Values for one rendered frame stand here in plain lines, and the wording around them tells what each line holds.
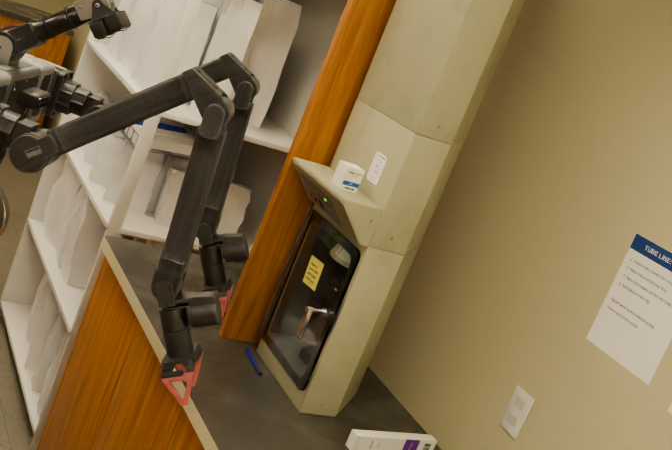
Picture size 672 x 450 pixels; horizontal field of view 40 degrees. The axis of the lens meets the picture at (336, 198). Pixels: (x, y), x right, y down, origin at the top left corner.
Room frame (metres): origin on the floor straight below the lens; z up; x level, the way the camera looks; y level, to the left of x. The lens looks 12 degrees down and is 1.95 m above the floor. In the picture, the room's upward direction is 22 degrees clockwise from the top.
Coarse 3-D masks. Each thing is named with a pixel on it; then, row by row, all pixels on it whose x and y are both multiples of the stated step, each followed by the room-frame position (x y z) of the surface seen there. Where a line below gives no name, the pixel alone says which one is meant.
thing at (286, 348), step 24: (312, 216) 2.44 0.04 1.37; (312, 240) 2.40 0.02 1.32; (336, 240) 2.30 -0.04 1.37; (336, 264) 2.27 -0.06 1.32; (288, 288) 2.42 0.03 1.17; (336, 288) 2.23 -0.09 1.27; (288, 312) 2.38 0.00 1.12; (336, 312) 2.20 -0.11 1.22; (264, 336) 2.44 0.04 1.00; (288, 336) 2.34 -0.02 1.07; (312, 336) 2.25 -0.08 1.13; (288, 360) 2.30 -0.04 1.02; (312, 360) 2.21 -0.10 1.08
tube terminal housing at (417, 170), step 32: (352, 128) 2.44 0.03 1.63; (384, 128) 2.32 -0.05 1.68; (352, 160) 2.39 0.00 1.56; (416, 160) 2.22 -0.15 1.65; (448, 160) 2.32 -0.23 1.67; (384, 192) 2.22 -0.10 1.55; (416, 192) 2.24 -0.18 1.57; (384, 224) 2.21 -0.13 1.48; (416, 224) 2.26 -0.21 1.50; (384, 256) 2.23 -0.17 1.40; (352, 288) 2.20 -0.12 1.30; (384, 288) 2.25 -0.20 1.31; (352, 320) 2.22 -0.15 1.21; (384, 320) 2.39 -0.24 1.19; (352, 352) 2.24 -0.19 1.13; (288, 384) 2.28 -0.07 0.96; (320, 384) 2.22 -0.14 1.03; (352, 384) 2.32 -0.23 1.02
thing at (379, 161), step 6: (378, 150) 2.31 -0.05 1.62; (378, 156) 2.30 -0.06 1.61; (384, 156) 2.28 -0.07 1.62; (372, 162) 2.31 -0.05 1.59; (378, 162) 2.29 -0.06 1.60; (384, 162) 2.27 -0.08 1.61; (372, 168) 2.30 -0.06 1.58; (378, 168) 2.28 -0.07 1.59; (372, 174) 2.29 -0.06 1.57; (378, 174) 2.27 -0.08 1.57; (372, 180) 2.28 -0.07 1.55; (378, 180) 2.26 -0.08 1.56
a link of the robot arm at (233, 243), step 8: (200, 224) 2.31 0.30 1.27; (200, 232) 2.31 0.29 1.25; (208, 232) 2.31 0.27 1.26; (216, 232) 2.39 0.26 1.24; (200, 240) 2.31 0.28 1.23; (208, 240) 2.31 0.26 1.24; (216, 240) 2.32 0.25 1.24; (224, 240) 2.33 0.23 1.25; (232, 240) 2.33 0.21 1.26; (240, 240) 2.34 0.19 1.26; (224, 248) 2.33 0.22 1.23; (232, 248) 2.33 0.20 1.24; (240, 248) 2.33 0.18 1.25; (248, 248) 2.38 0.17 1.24; (232, 256) 2.33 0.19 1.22; (240, 256) 2.33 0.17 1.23; (248, 256) 2.36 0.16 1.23
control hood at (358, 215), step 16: (304, 160) 2.42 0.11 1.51; (304, 176) 2.37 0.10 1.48; (320, 176) 2.30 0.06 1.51; (336, 192) 2.19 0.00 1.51; (352, 192) 2.26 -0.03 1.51; (320, 208) 2.39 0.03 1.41; (336, 208) 2.23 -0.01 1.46; (352, 208) 2.16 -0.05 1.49; (368, 208) 2.18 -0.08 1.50; (352, 224) 2.17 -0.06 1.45; (368, 224) 2.19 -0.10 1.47; (368, 240) 2.20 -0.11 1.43
